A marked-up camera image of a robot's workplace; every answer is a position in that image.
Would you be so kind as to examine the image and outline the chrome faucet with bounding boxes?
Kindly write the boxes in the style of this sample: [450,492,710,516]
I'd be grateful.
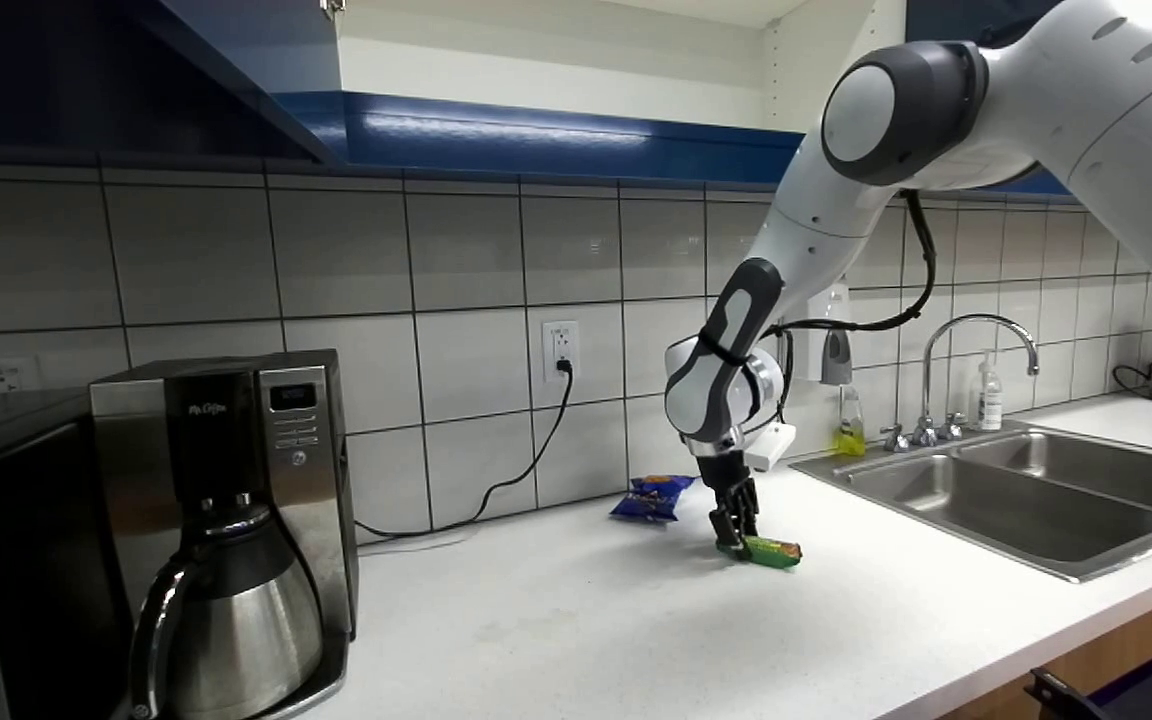
[884,308,1041,453]

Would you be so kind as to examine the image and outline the white wall outlet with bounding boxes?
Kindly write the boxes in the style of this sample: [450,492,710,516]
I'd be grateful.
[540,318,579,385]

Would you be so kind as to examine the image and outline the blue open cabinet door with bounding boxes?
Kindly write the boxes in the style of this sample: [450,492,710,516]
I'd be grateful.
[123,0,345,165]

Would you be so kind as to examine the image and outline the stainless steel sink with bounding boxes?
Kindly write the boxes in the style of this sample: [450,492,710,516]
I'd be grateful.
[808,423,1152,578]

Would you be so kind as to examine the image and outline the yellow dish soap bottle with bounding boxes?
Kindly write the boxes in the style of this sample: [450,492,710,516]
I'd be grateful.
[833,387,868,458]

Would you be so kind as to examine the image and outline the blue snack packet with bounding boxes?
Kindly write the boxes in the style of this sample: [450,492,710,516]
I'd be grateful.
[610,476,691,522]

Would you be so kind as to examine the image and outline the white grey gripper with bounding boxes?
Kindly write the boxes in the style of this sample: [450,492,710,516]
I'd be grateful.
[665,336,790,551]

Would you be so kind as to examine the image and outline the steel coffee carafe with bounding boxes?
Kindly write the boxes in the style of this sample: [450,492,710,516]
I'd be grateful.
[127,503,323,720]

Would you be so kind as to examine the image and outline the black microwave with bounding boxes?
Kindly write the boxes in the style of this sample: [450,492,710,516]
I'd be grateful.
[0,398,133,720]

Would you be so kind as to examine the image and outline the steel coffee maker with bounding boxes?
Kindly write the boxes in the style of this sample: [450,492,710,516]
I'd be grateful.
[91,351,360,720]

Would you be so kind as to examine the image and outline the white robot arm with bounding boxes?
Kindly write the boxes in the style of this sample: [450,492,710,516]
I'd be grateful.
[665,0,1152,556]

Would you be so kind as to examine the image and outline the blue bin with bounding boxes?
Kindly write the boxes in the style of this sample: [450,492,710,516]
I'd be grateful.
[1022,658,1152,720]

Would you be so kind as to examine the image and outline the white soap dispenser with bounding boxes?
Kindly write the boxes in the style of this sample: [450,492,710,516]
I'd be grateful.
[816,282,851,387]

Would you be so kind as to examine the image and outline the blue upper cabinet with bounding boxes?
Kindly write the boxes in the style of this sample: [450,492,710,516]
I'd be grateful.
[120,0,1071,200]

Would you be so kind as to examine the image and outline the black power cord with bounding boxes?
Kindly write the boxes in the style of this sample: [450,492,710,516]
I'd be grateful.
[356,354,579,544]

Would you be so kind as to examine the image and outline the white small bottle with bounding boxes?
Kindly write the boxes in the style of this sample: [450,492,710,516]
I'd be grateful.
[981,354,1005,433]

